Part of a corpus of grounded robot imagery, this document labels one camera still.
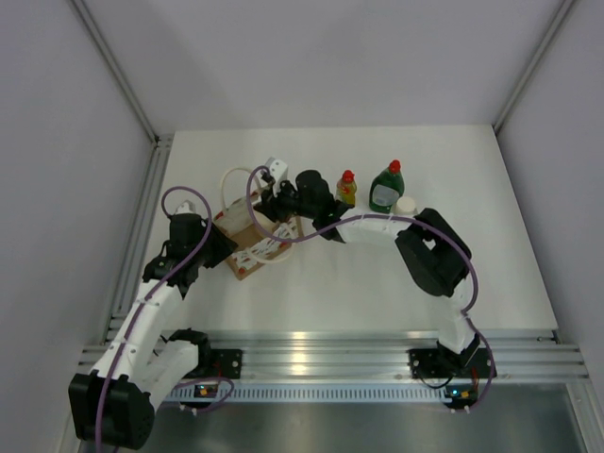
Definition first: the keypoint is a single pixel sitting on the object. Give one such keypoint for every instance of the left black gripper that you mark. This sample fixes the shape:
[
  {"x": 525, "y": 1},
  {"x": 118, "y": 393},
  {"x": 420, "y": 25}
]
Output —
[{"x": 224, "y": 244}]

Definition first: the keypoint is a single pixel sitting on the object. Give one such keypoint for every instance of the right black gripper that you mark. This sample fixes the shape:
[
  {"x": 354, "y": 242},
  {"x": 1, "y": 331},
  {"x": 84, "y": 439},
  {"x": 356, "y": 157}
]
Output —
[{"x": 271, "y": 203}]

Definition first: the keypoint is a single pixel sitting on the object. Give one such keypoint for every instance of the yellow bottle red cap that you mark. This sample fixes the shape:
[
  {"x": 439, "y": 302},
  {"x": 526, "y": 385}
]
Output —
[{"x": 346, "y": 188}]

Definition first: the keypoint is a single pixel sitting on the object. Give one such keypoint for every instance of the dark green bottle red cap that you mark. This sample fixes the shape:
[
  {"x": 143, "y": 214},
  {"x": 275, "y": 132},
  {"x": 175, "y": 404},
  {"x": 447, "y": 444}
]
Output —
[{"x": 386, "y": 188}]

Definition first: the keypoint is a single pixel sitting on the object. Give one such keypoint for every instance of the cream bottle white pump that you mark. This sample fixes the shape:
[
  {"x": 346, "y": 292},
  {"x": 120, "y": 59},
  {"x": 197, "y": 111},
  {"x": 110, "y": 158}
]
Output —
[{"x": 264, "y": 225}]

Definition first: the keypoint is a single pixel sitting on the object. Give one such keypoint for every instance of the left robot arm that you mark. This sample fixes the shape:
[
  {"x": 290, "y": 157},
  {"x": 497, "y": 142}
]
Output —
[{"x": 116, "y": 402}]

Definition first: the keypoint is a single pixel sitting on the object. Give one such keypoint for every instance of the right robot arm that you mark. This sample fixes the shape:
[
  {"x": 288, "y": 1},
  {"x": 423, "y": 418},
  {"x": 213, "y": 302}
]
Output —
[{"x": 436, "y": 257}]

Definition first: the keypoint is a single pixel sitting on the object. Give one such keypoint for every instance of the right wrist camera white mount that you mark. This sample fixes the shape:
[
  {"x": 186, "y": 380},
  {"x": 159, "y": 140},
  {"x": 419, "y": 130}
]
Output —
[{"x": 275, "y": 173}]

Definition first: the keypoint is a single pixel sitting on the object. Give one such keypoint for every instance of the left aluminium frame post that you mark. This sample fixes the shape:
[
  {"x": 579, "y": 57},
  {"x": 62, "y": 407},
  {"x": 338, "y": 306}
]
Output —
[{"x": 84, "y": 14}]

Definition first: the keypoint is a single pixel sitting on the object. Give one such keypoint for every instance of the aluminium frame post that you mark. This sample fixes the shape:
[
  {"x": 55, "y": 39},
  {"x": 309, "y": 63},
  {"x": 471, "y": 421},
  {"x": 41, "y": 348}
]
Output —
[
  {"x": 536, "y": 57},
  {"x": 84, "y": 14}
]

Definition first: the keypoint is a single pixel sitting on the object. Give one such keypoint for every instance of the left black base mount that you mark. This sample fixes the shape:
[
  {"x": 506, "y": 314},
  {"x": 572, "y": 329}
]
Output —
[{"x": 225, "y": 363}]

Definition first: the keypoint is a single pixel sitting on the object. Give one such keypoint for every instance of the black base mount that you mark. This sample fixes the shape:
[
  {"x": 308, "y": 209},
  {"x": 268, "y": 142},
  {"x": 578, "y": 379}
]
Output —
[
  {"x": 426, "y": 363},
  {"x": 225, "y": 363}
]

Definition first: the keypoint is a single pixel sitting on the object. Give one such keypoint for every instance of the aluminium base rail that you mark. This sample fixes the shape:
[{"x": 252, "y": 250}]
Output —
[{"x": 331, "y": 357}]

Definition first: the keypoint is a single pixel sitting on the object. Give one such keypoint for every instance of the white slotted cable duct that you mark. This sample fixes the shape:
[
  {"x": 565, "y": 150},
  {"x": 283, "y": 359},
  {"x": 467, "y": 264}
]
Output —
[{"x": 310, "y": 393}]

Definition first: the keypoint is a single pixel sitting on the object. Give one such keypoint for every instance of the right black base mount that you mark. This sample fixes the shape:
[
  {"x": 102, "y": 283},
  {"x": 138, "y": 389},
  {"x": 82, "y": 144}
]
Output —
[{"x": 426, "y": 363}]

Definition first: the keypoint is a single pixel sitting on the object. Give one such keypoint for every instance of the right aluminium frame post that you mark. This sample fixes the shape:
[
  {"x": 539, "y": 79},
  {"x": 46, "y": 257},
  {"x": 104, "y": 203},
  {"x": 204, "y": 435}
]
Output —
[{"x": 536, "y": 57}]

